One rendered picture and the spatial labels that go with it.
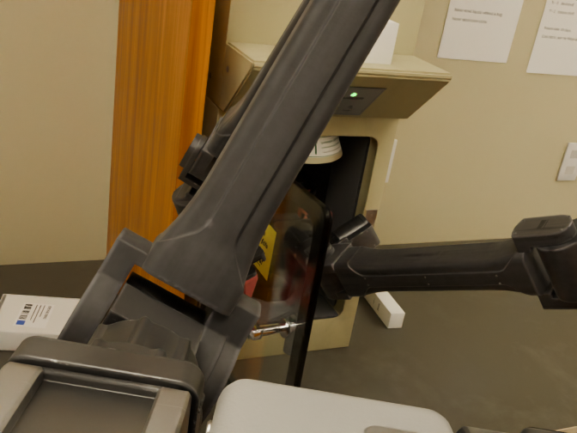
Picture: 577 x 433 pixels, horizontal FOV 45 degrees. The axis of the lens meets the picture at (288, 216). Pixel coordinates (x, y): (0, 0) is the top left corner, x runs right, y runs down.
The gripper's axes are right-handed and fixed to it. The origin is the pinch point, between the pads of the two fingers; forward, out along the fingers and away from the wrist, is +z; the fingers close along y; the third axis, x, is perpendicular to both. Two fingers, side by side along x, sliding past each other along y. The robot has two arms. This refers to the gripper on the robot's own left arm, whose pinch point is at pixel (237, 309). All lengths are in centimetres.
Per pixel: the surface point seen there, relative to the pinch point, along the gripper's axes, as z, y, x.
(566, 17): 14, -115, -56
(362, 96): -14.3, -31.2, -12.9
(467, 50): 12, -86, -58
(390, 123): -3.7, -38.9, -19.4
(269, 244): -6.2, -7.3, -1.6
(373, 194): 8.1, -33.4, -19.3
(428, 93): -11.2, -41.2, -10.8
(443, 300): 52, -51, -29
